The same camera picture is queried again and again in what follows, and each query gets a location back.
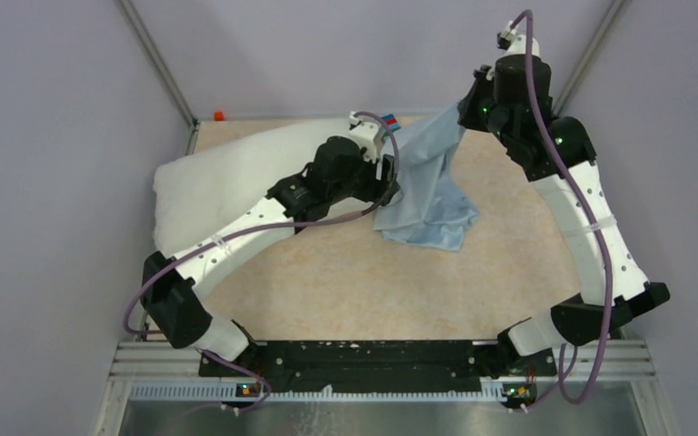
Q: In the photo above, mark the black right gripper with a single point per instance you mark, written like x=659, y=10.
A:
x=465, y=114

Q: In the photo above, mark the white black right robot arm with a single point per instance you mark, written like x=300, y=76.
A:
x=510, y=99

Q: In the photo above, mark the aluminium front frame rail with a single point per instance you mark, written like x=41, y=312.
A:
x=155, y=371

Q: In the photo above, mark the multicolour toy brick stack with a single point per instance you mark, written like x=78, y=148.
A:
x=391, y=121

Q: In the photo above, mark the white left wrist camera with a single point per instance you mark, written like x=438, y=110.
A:
x=369, y=133

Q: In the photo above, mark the light blue pillowcase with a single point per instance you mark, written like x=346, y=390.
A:
x=433, y=211

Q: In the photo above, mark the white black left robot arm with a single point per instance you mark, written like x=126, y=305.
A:
x=338, y=186

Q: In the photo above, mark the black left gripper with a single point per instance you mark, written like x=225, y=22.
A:
x=377, y=189

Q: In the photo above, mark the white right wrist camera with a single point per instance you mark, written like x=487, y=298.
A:
x=512, y=41

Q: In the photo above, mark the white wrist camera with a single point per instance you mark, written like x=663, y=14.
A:
x=512, y=41
x=369, y=133

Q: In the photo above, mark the white pillow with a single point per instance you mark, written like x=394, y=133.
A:
x=233, y=166

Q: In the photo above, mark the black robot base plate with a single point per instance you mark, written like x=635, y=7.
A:
x=389, y=366

